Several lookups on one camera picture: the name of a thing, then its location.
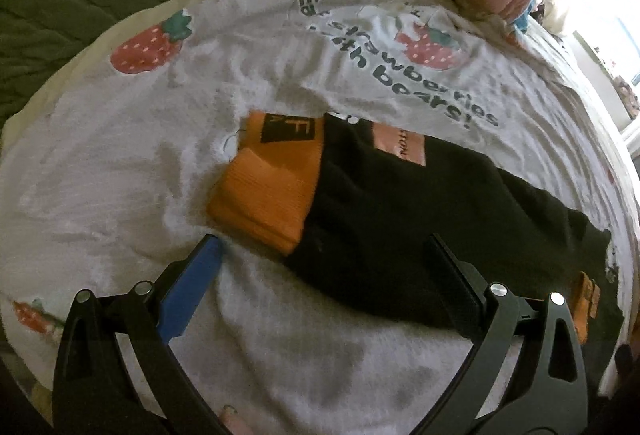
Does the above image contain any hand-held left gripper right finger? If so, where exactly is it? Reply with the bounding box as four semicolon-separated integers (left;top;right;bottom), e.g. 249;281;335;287
410;234;591;435

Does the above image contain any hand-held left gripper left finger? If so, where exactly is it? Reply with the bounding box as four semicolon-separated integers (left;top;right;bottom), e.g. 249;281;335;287
52;234;236;435

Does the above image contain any black and orange garment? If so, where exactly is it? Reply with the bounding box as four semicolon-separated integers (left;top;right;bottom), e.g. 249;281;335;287
207;111;623;386

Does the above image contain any white strawberry print blanket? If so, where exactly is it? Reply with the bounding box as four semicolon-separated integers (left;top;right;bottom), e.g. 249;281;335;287
0;0;640;435

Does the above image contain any blue striped cloth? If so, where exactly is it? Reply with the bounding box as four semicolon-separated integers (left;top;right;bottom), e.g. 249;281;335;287
510;5;535;36

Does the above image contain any window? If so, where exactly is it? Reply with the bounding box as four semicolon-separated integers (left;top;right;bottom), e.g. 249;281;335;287
570;0;640;131

